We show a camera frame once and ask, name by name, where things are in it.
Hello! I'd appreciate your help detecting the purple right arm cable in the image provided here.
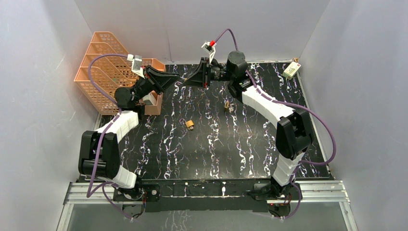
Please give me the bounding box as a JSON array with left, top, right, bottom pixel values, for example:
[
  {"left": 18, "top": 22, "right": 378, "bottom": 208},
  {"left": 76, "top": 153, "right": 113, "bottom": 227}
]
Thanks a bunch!
[{"left": 215, "top": 28, "right": 337, "bottom": 220}]

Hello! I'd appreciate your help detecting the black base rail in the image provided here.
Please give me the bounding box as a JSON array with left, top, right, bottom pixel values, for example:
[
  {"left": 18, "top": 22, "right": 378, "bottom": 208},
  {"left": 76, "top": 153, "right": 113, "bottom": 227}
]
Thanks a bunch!
[{"left": 113, "top": 179, "right": 303, "bottom": 216}]

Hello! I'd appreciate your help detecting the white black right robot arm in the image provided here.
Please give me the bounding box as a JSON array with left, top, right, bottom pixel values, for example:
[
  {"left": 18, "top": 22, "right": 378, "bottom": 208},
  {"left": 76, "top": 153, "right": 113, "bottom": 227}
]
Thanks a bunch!
[{"left": 183, "top": 51, "right": 315, "bottom": 199}]

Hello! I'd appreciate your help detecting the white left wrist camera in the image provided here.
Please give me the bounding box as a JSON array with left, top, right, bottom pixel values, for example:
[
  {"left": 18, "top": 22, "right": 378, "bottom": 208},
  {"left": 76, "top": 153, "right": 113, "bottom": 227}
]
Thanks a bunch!
[{"left": 127, "top": 54, "right": 145, "bottom": 78}]

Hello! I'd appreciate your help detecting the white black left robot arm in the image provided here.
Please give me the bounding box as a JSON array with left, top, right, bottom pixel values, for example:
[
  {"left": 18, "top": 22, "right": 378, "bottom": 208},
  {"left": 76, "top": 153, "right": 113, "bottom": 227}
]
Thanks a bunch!
[{"left": 78, "top": 65, "right": 180, "bottom": 200}]

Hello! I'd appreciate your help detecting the orange plastic file rack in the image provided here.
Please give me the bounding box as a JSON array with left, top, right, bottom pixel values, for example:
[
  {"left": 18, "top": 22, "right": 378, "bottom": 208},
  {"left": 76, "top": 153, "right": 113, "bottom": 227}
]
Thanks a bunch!
[{"left": 74, "top": 31, "right": 166, "bottom": 116}]

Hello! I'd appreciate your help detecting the white red small box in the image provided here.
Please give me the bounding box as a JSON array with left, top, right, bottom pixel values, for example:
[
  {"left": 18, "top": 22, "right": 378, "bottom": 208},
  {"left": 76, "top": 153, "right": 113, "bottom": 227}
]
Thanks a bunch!
[{"left": 142, "top": 93, "right": 157, "bottom": 106}]

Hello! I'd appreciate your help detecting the white green small box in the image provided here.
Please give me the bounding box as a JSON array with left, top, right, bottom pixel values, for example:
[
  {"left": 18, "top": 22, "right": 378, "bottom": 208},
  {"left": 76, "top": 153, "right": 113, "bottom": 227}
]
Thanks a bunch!
[{"left": 282, "top": 61, "right": 301, "bottom": 79}]

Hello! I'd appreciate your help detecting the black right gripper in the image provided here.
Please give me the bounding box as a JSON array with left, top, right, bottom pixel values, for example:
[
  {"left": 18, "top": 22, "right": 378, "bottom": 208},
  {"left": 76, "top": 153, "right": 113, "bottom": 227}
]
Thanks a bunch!
[{"left": 181, "top": 58, "right": 233, "bottom": 90}]

